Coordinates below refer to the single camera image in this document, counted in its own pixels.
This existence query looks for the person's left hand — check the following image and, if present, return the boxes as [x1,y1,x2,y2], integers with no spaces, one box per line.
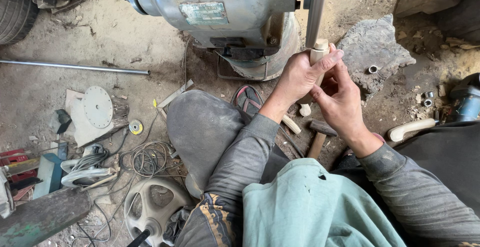
[275,44,344,106]

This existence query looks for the person's right hand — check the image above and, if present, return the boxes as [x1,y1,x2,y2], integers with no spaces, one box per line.
[310,60,376,147]

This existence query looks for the light wooden tool handle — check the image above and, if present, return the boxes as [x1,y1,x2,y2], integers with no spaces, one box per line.
[298,38,331,117]

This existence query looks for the short carved wooden piece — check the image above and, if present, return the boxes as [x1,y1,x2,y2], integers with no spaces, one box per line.
[281,113,302,135]

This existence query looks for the black and red sandal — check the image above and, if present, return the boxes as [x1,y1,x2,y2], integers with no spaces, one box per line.
[231,85,264,117]

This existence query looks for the flat grey stone slab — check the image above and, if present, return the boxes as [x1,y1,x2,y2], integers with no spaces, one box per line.
[337,14,417,98]

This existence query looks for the grey grinding wheel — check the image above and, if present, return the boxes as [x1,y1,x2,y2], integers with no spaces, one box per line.
[303,0,331,49]

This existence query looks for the grey bench grinder motor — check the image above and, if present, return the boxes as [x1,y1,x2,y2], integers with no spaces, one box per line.
[121,0,346,81]

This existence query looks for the person's green sweatshirt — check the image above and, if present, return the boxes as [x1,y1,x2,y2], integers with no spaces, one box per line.
[242,158,407,247]

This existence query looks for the person's grey trousers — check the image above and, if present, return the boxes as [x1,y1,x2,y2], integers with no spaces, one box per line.
[163,89,480,247]

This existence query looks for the blue angle grinder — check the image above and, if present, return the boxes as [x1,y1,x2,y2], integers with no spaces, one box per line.
[445,72,480,124]

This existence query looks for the flat metal ruler strip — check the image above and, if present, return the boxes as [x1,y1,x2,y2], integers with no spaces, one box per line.
[156,78,195,110]

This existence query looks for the small yellow grinding disc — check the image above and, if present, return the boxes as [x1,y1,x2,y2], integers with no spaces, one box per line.
[128,119,144,135]

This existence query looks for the dusty spoked wheel cover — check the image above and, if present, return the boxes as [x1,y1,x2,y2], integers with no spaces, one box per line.
[123,176,194,247]

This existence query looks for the round perforated metal disc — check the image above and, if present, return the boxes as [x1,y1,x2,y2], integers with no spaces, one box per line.
[83,86,114,129]

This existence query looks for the long metal rod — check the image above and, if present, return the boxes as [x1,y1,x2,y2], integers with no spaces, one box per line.
[0,59,151,76]

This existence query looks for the dusty circular saw tool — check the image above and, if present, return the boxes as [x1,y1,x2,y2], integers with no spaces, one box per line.
[59,143,121,188]

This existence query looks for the black rubber tyre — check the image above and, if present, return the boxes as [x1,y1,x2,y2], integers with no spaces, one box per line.
[0,0,40,46]

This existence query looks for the green painted metal beam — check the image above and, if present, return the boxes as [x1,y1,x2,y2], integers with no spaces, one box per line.
[0,187,93,247]

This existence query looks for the red plastic tool case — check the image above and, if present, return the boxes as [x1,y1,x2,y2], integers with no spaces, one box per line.
[0,148,39,201]

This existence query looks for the hammer with wooden handle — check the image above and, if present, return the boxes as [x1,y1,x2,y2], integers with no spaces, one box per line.
[307,119,338,160]

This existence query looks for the curved cream wooden handle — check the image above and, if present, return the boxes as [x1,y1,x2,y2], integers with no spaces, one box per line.
[388,118,438,143]

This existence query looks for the tangled coil of wire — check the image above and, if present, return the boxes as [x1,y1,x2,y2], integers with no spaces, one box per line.
[119,140,178,179]

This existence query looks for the black rubber grip handle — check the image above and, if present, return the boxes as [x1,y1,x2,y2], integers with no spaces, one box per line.
[126,228,152,247]

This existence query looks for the blue metal bracket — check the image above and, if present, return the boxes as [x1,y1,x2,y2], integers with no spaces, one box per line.
[32,153,63,200]

